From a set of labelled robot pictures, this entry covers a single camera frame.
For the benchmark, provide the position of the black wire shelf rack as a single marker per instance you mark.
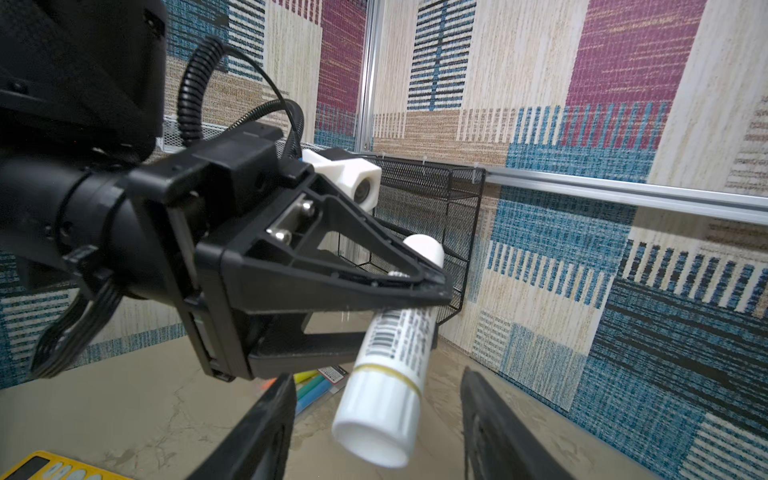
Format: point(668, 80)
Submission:
point(441, 200)

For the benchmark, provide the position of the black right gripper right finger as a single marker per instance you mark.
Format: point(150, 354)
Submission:
point(497, 444)

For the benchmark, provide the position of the yellow calculator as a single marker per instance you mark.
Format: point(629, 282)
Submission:
point(49, 466)

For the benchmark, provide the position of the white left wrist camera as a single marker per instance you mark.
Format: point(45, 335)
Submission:
point(358, 178)

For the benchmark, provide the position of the pack of coloured markers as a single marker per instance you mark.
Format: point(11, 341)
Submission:
point(313, 387)

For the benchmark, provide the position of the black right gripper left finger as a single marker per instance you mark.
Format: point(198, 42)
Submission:
point(258, 446)

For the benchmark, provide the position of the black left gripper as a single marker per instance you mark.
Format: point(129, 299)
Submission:
point(237, 249)

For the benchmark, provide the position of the white glue stick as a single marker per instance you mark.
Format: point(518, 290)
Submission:
point(378, 415)

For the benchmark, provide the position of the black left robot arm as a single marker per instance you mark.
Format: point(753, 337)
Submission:
point(82, 86)

